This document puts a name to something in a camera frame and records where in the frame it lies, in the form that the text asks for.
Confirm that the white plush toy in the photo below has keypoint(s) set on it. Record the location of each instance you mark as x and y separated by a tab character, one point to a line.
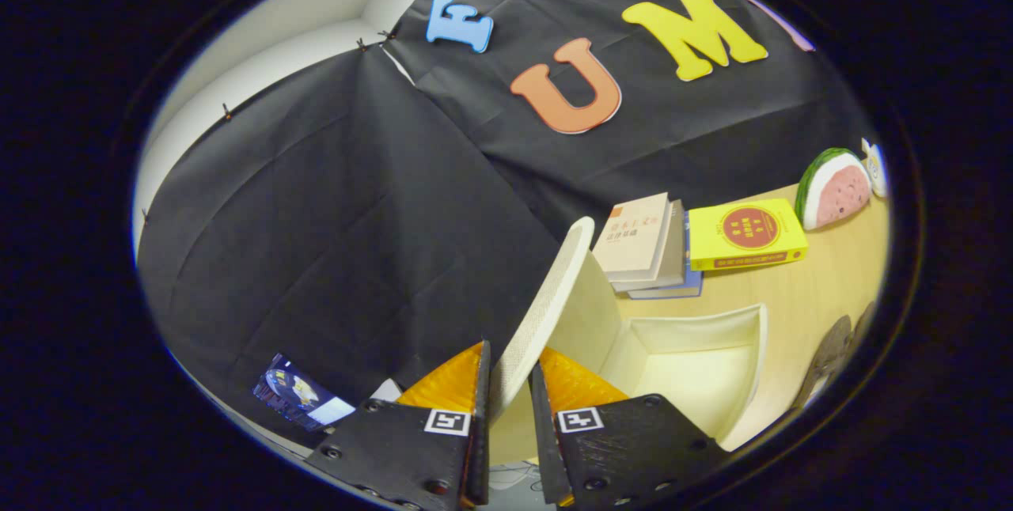
876	171

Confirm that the watermelon slice plush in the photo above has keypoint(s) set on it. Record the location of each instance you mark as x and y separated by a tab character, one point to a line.
839	191

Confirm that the brown fuzzy shoe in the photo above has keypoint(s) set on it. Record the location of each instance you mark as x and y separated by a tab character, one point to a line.
865	323
827	353

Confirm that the blue printed board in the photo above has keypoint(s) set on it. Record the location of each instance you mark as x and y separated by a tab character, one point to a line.
297	396

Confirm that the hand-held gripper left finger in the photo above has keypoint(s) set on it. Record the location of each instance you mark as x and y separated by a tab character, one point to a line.
481	448

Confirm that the yellow book with red circle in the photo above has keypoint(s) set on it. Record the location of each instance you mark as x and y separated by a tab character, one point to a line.
744	230

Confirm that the blue cover book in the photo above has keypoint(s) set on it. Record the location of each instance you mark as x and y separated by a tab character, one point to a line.
688	287

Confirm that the cream fabric storage box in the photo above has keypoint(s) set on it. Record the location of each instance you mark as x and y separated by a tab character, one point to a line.
696	369

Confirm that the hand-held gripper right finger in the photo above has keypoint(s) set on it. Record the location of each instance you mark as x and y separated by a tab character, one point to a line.
546	448

